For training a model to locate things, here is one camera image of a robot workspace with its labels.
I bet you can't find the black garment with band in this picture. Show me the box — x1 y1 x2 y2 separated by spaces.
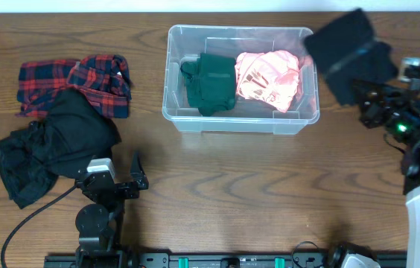
304 8 398 106

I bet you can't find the dark green garment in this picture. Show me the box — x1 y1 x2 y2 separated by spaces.
180 53 237 117

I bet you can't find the pink printed t-shirt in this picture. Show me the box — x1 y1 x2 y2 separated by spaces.
235 50 313 113

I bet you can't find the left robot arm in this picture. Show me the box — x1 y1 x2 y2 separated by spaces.
75 153 149 268

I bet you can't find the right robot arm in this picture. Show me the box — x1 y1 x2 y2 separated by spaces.
351 80 420 267

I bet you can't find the red navy plaid shirt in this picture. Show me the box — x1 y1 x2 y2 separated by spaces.
16 54 132 118

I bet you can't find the clear plastic storage bin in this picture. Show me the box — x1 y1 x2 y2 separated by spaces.
162 25 319 135

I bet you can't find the right black cable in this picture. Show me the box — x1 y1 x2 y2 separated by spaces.
290 68 420 268

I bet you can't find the black cable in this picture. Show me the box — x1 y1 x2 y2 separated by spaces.
290 68 420 268
0 185 77 268

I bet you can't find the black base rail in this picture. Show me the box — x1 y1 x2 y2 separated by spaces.
43 252 408 268

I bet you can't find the left black cable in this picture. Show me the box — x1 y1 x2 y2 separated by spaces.
0 185 77 268

